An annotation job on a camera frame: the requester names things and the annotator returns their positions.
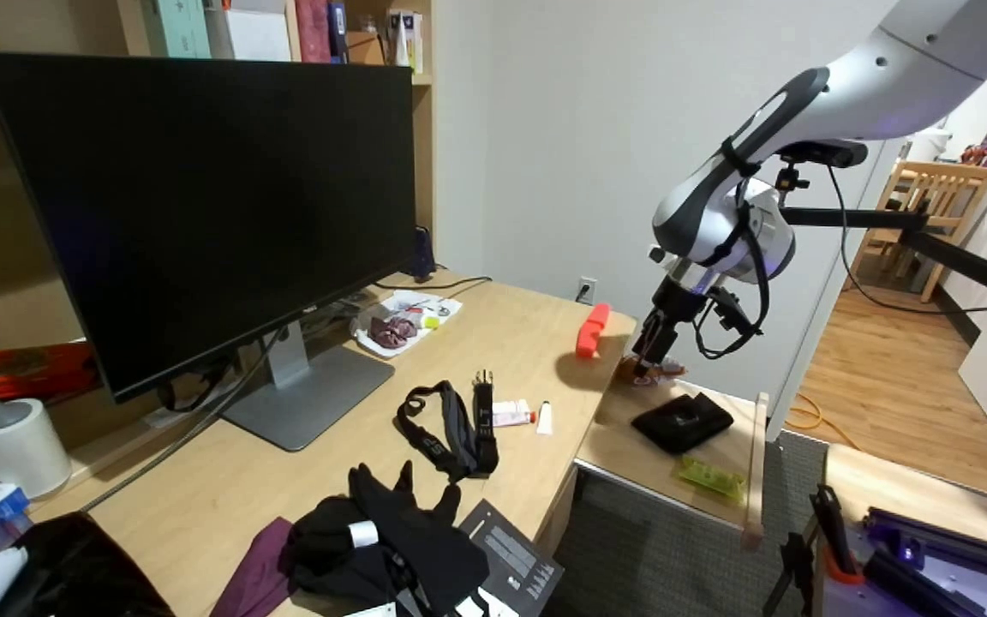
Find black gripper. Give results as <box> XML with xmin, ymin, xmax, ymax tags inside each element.
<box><xmin>627</xmin><ymin>278</ymin><xmax>707</xmax><ymax>373</ymax></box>

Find wooden sliding tray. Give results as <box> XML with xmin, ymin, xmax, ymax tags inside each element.
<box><xmin>577</xmin><ymin>361</ymin><xmax>774</xmax><ymax>547</ymax></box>

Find green packet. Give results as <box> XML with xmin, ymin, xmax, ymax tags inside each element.
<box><xmin>674</xmin><ymin>452</ymin><xmax>751</xmax><ymax>506</ymax></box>

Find white printed packet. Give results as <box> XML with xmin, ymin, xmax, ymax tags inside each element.
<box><xmin>385</xmin><ymin>287</ymin><xmax>465</xmax><ymax>337</ymax></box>

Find purple plastic tray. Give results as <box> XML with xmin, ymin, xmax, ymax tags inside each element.
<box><xmin>855</xmin><ymin>506</ymin><xmax>987</xmax><ymax>617</ymax></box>

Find orange plastic block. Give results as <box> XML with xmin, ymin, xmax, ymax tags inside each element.
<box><xmin>573</xmin><ymin>297</ymin><xmax>616</xmax><ymax>364</ymax></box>

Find white red tube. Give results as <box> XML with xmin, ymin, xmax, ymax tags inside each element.
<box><xmin>490</xmin><ymin>396</ymin><xmax>537</xmax><ymax>431</ymax></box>

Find grey upholstered furniture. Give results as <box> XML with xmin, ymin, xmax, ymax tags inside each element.
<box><xmin>541</xmin><ymin>431</ymin><xmax>828</xmax><ymax>617</ymax></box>

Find black booklet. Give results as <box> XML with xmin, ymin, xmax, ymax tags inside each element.
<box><xmin>453</xmin><ymin>495</ymin><xmax>569</xmax><ymax>617</ymax></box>

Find dark blue bottle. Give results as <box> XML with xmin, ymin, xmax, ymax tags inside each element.
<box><xmin>404</xmin><ymin>227</ymin><xmax>442</xmax><ymax>283</ymax></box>

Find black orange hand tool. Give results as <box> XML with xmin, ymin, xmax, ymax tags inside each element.
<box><xmin>807</xmin><ymin>483</ymin><xmax>865</xmax><ymax>589</ymax></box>

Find black tripod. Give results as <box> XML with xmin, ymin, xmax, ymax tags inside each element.
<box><xmin>762</xmin><ymin>525</ymin><xmax>821</xmax><ymax>617</ymax></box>

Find black gloves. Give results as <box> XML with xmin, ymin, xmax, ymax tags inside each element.
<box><xmin>285</xmin><ymin>460</ymin><xmax>493</xmax><ymax>617</ymax></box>

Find white bottle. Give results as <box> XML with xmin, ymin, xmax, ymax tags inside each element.
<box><xmin>385</xmin><ymin>6</ymin><xmax>424</xmax><ymax>70</ymax></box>

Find purple cloth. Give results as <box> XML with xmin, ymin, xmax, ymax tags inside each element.
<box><xmin>210</xmin><ymin>515</ymin><xmax>298</xmax><ymax>617</ymax></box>

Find black computer monitor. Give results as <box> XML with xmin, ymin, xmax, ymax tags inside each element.
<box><xmin>0</xmin><ymin>49</ymin><xmax>419</xmax><ymax>456</ymax></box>

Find teal book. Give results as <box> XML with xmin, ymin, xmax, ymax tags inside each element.
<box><xmin>148</xmin><ymin>0</ymin><xmax>217</xmax><ymax>61</ymax></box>

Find black folded cloth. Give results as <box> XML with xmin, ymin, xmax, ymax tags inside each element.
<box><xmin>0</xmin><ymin>509</ymin><xmax>179</xmax><ymax>617</ymax></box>

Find red box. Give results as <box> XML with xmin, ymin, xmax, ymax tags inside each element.
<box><xmin>0</xmin><ymin>338</ymin><xmax>104</xmax><ymax>411</ymax></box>

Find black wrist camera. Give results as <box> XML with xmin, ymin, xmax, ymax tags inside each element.
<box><xmin>707</xmin><ymin>283</ymin><xmax>766</xmax><ymax>345</ymax></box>

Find black strap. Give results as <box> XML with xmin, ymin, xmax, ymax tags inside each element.
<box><xmin>391</xmin><ymin>366</ymin><xmax>505</xmax><ymax>483</ymax></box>

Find thin black camera cable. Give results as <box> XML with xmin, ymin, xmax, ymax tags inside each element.
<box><xmin>821</xmin><ymin>164</ymin><xmax>957</xmax><ymax>319</ymax></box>

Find black stereo camera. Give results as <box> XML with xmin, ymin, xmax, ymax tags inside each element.
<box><xmin>774</xmin><ymin>132</ymin><xmax>870</xmax><ymax>170</ymax></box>

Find black camera stand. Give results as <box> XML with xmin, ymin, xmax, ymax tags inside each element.
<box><xmin>772</xmin><ymin>164</ymin><xmax>987</xmax><ymax>337</ymax></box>

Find black monitor cable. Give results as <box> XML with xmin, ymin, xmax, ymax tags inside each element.
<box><xmin>155</xmin><ymin>321</ymin><xmax>298</xmax><ymax>419</ymax></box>

